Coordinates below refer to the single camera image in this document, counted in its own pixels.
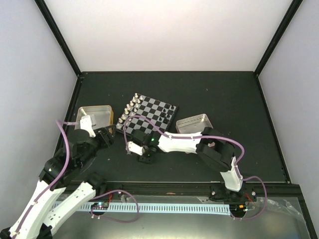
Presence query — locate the pink metal tin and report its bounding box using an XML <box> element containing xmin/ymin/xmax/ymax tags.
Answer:
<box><xmin>175</xmin><ymin>114</ymin><xmax>213</xmax><ymax>134</ymax></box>

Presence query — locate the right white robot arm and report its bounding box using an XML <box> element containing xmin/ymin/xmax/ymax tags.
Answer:
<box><xmin>127</xmin><ymin>127</ymin><xmax>245</xmax><ymax>201</ymax></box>

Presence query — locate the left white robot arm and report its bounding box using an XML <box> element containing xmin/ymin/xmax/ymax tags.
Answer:
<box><xmin>0</xmin><ymin>125</ymin><xmax>115</xmax><ymax>239</ymax></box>

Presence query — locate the small green circuit board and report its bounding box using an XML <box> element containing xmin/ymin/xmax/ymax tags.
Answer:
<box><xmin>91</xmin><ymin>202</ymin><xmax>109</xmax><ymax>210</ymax></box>

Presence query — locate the gold metal tin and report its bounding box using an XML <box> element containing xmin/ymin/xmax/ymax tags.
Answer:
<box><xmin>75</xmin><ymin>105</ymin><xmax>114</xmax><ymax>137</ymax></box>

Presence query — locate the black and silver chessboard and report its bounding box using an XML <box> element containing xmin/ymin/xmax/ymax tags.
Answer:
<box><xmin>115</xmin><ymin>93</ymin><xmax>179</xmax><ymax>137</ymax></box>

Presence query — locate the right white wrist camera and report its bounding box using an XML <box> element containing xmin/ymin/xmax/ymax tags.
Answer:
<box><xmin>127</xmin><ymin>141</ymin><xmax>145</xmax><ymax>155</ymax></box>

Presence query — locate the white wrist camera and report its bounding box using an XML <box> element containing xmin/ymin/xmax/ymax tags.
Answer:
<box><xmin>127</xmin><ymin>141</ymin><xmax>145</xmax><ymax>155</ymax></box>
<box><xmin>80</xmin><ymin>115</ymin><xmax>96</xmax><ymax>137</ymax></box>

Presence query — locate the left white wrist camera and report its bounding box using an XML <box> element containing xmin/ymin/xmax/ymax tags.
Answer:
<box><xmin>80</xmin><ymin>115</ymin><xmax>96</xmax><ymax>137</ymax></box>

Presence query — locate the light blue cable duct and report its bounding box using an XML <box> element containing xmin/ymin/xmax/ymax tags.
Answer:
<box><xmin>49</xmin><ymin>201</ymin><xmax>230</xmax><ymax>215</ymax></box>

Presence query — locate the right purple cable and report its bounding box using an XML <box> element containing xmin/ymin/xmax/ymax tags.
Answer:
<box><xmin>123</xmin><ymin>116</ymin><xmax>269</xmax><ymax>221</ymax></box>

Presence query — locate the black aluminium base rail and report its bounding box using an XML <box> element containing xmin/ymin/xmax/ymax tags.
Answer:
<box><xmin>69</xmin><ymin>181</ymin><xmax>302</xmax><ymax>200</ymax></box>

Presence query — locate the left black frame post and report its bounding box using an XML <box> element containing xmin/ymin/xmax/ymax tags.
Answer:
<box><xmin>34</xmin><ymin>0</ymin><xmax>82</xmax><ymax>77</ymax></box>

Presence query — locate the black frame post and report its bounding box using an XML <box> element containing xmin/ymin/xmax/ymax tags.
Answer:
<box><xmin>34</xmin><ymin>0</ymin><xmax>82</xmax><ymax>77</ymax></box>
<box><xmin>254</xmin><ymin>0</ymin><xmax>303</xmax><ymax>77</ymax></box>

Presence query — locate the right black frame post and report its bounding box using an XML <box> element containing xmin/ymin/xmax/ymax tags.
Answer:
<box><xmin>254</xmin><ymin>0</ymin><xmax>303</xmax><ymax>77</ymax></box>

